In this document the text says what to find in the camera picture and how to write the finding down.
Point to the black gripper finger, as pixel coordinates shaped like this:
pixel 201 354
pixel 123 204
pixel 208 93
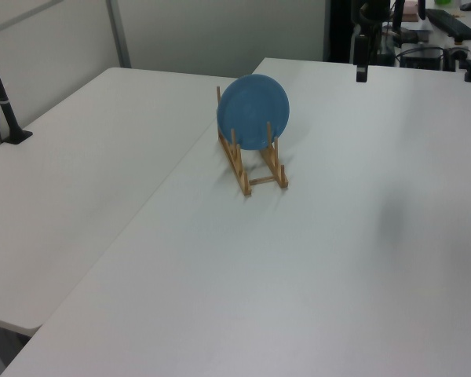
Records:
pixel 365 74
pixel 359 74

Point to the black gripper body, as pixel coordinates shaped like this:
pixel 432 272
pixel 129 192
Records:
pixel 362 51

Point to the blue round plate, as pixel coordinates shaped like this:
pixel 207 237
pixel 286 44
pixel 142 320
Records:
pixel 253 110

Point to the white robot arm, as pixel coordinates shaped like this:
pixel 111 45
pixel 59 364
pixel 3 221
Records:
pixel 373 12

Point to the wooden plate rack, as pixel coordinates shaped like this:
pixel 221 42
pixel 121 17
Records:
pixel 242 177

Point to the black computer box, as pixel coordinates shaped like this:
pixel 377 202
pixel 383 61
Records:
pixel 422 58

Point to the pink cardboard box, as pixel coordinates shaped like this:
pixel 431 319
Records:
pixel 410 9

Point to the green object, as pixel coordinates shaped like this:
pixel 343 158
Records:
pixel 443 2

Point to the black keyboard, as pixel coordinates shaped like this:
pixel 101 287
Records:
pixel 453 23

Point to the black computer mouse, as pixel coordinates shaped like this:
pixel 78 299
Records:
pixel 470 5

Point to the black pole with white band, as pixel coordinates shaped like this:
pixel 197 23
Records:
pixel 4 106

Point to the black upright post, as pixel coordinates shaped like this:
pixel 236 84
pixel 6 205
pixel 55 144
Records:
pixel 398 15

